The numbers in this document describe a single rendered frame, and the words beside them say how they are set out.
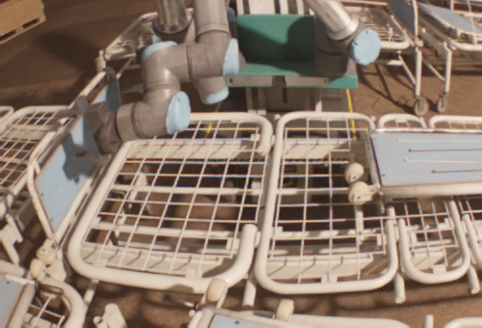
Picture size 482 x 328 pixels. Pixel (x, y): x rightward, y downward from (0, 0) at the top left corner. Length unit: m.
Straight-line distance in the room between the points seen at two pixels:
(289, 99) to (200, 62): 1.13
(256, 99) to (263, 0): 0.48
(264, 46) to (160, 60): 0.96
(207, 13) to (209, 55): 0.13
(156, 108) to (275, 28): 0.99
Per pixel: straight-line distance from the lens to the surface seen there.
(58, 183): 1.37
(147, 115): 1.09
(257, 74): 1.88
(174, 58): 1.10
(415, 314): 1.71
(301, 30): 1.97
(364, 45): 1.65
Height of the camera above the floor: 1.34
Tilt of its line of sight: 31 degrees down
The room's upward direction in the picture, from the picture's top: 6 degrees counter-clockwise
